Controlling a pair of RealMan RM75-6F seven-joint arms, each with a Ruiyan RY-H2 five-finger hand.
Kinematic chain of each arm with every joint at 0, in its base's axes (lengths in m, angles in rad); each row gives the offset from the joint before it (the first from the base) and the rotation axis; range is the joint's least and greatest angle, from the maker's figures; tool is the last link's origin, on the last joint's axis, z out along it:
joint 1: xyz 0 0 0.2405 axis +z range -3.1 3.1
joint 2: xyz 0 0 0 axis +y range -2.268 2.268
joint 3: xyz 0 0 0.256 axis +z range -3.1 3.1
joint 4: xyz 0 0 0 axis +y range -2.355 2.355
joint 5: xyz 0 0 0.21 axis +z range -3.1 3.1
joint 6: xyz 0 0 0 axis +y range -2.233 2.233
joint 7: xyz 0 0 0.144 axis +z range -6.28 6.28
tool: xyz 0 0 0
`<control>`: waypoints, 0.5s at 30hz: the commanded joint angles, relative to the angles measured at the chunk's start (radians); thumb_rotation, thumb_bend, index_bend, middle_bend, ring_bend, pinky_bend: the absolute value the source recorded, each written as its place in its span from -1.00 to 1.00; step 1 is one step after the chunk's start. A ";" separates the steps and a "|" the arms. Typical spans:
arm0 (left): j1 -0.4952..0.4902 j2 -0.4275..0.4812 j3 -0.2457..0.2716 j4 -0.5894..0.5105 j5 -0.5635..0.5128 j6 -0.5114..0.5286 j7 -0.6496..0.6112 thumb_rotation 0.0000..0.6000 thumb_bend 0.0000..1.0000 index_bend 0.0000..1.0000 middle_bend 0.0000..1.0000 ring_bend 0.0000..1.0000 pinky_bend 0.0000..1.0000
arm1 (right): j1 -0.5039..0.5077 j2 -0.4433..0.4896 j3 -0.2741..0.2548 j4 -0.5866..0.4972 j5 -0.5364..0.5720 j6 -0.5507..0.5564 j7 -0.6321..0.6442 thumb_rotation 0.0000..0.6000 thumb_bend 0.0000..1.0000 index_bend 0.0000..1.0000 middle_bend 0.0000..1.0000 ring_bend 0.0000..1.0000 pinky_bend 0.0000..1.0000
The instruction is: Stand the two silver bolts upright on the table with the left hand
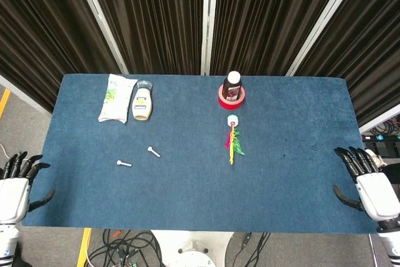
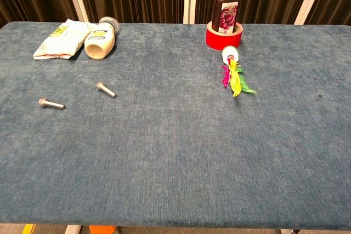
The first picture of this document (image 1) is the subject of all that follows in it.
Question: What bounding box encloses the right black-fingered white robot hand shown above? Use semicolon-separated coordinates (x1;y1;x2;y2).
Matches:
332;146;400;221

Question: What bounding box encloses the left black-fingered white robot hand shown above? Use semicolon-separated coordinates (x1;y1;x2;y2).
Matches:
0;151;56;224

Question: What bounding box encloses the yellow floor tape strip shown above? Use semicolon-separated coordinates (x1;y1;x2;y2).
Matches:
76;228;93;267
0;88;11;118

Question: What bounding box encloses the white plastic food pouch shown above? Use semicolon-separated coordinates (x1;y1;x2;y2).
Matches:
97;74;139;124

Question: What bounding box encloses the dark brown pleated curtain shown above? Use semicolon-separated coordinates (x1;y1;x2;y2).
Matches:
209;0;349;76
295;0;400;128
84;0;206;74
0;0;123;113

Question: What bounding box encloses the cream mayonnaise squeeze bottle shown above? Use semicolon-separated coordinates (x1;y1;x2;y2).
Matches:
131;80;154;121

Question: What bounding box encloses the colourful feather shuttlecock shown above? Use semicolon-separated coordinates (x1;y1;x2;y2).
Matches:
224;114;246;166

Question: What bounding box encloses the red tape roll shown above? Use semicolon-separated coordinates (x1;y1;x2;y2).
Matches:
217;84;246;111

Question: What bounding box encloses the dark grape juice bottle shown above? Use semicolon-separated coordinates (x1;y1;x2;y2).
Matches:
222;71;243;104

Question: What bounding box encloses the blue fabric table mat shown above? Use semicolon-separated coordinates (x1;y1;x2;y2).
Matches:
21;73;378;234

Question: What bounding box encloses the black floor cable bundle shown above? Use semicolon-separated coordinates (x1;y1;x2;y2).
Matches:
86;228;163;267

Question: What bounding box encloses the black cable with green plug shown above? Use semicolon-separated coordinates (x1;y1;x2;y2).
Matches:
230;232;271;267

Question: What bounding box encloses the white screen frame post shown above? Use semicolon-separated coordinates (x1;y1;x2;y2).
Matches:
200;0;219;76
286;0;366;77
70;0;129;75

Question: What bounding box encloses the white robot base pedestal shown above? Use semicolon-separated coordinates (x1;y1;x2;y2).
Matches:
149;231;235;267

